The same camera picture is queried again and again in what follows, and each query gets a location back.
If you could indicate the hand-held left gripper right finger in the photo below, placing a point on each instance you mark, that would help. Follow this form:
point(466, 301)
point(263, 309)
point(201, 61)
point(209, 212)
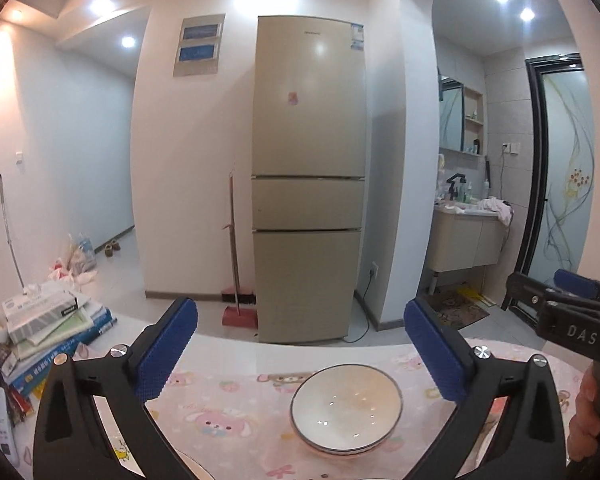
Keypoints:
point(437, 355)

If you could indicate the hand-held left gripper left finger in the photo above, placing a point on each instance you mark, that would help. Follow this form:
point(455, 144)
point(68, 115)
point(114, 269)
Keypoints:
point(167, 347)

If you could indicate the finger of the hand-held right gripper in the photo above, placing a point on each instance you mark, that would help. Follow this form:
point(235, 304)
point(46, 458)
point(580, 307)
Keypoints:
point(575, 282)
point(522, 295)

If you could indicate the white ceramic bowl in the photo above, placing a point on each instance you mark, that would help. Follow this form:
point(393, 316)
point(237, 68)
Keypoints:
point(345, 410)

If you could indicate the person's right hand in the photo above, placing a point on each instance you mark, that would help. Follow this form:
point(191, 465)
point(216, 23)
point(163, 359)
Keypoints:
point(585, 410)

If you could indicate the patterned bath mat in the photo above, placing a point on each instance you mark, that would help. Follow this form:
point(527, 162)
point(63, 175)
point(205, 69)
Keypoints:
point(457, 307)

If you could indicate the red dustpan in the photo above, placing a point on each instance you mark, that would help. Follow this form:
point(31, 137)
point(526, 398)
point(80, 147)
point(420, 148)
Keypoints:
point(239, 317)

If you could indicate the beige vanity cabinet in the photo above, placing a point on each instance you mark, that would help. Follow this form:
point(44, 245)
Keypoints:
point(462, 242)

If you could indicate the thick blue book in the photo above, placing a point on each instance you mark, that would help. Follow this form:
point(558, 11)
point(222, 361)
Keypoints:
point(87, 332)

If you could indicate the white crumpled towel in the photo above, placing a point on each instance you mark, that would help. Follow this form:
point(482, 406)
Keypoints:
point(495, 209)

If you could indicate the pink cartoon printed tablecloth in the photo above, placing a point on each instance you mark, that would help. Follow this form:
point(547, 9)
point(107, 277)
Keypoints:
point(230, 420)

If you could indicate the green notebook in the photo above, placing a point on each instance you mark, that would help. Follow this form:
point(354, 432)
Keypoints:
point(60, 332)

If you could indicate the frosted glass door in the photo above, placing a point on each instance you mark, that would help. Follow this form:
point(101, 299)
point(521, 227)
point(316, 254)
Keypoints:
point(562, 170)

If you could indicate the black faucet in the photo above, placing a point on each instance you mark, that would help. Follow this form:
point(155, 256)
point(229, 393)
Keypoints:
point(455, 187)

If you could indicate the red white plastic bag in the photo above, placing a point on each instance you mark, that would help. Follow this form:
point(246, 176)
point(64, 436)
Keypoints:
point(62, 272)

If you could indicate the grey white tissue box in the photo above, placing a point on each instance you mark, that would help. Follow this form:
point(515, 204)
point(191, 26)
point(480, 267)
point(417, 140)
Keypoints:
point(45, 305)

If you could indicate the pile of colourful packets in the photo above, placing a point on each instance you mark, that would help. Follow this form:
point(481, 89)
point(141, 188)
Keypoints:
point(2, 395)

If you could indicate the mirror cabinet with shelves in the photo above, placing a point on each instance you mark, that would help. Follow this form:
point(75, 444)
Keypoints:
point(460, 115)

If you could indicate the metal mop pole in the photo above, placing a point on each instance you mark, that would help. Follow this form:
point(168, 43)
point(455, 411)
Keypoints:
point(10, 230)

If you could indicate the beige three-door refrigerator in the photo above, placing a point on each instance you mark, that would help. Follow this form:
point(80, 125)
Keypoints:
point(307, 185)

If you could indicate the pink fridge sticker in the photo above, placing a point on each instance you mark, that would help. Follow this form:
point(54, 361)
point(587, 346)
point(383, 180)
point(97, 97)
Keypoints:
point(293, 98)

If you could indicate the blue white energy label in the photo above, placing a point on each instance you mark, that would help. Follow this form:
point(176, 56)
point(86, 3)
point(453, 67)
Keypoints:
point(357, 37)

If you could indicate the white wall outlet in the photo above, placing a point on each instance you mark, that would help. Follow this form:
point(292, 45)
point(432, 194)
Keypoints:
point(373, 269)

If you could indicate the white bathroom wall socket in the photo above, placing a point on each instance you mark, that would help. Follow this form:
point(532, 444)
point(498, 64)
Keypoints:
point(511, 148)

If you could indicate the grey wall electrical panel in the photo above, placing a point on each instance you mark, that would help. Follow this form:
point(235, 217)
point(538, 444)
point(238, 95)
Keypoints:
point(197, 45)

